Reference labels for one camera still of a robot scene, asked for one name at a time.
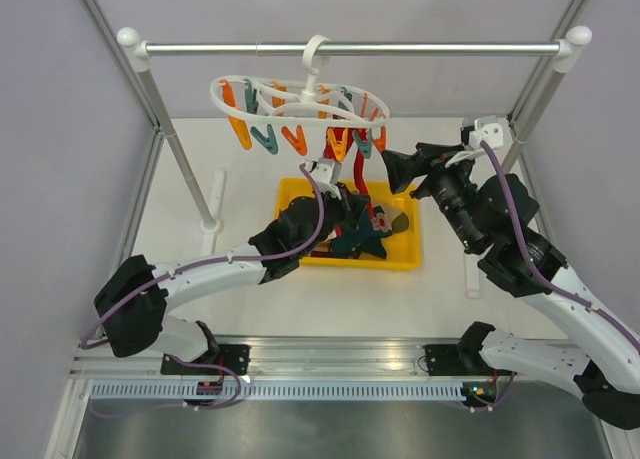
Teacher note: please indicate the beige striped sock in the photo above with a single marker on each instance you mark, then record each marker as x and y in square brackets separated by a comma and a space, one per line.
[322, 250]
[398, 219]

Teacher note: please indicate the yellow plastic tray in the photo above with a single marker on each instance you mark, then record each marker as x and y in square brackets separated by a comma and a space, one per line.
[403, 249]

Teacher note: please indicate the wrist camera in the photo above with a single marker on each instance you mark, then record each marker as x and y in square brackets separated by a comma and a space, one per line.
[482, 129]
[325, 174]

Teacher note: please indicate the red snowflake sock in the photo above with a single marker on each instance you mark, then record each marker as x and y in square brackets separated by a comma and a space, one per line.
[358, 170]
[336, 144]

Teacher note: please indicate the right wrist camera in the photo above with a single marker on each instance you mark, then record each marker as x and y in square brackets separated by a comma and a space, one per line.
[482, 129]

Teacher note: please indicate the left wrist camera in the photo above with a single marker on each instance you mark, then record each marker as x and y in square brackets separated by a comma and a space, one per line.
[325, 174]

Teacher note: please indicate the silver clothes rack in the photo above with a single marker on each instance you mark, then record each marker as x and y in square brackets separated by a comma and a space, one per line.
[563, 53]

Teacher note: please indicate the dark green sock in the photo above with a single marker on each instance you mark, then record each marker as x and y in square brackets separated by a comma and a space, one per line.
[378, 226]
[372, 246]

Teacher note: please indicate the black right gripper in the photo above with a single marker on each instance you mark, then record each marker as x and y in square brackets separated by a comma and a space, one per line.
[401, 167]

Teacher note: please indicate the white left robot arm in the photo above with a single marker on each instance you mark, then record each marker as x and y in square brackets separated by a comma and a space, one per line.
[135, 304]

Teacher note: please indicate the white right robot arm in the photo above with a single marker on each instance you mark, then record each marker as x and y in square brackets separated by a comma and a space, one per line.
[492, 222]

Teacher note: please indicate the white clip sock hanger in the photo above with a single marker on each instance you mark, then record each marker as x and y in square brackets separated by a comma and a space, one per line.
[269, 111]

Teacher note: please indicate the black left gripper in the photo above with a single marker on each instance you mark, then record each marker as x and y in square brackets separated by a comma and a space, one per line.
[350, 205]

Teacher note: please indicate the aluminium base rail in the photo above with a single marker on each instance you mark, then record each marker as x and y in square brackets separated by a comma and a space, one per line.
[284, 358]

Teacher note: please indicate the white slotted cable duct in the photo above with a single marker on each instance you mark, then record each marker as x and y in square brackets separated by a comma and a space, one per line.
[280, 390]

